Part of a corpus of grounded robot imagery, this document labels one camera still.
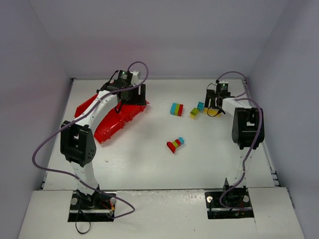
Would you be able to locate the lime green lego brick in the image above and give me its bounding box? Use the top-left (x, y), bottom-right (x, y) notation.
top-left (190, 108), bottom-right (199, 115)

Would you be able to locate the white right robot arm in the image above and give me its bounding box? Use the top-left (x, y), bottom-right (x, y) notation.
top-left (204, 80), bottom-right (265, 197)

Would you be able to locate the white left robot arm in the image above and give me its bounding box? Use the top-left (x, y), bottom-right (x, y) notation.
top-left (60, 70), bottom-right (147, 197)

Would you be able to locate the cyan green red brick stack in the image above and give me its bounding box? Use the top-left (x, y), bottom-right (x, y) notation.
top-left (170, 103), bottom-right (183, 117)

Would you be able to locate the red green cyan brick tower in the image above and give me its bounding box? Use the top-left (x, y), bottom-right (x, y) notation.
top-left (166, 137), bottom-right (184, 153)

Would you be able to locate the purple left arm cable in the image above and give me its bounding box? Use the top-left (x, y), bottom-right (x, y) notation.
top-left (31, 61), bottom-right (150, 221)

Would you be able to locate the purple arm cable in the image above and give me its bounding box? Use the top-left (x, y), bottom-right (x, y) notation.
top-left (31, 61), bottom-right (150, 221)
top-left (215, 71), bottom-right (264, 210)

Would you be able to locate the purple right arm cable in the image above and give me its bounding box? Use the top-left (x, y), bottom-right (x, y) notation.
top-left (215, 71), bottom-right (264, 210)

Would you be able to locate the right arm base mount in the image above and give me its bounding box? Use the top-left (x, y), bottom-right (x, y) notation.
top-left (205, 188), bottom-right (254, 220)

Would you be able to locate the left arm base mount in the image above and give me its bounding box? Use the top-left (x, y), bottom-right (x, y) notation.
top-left (68, 190), bottom-right (117, 222)

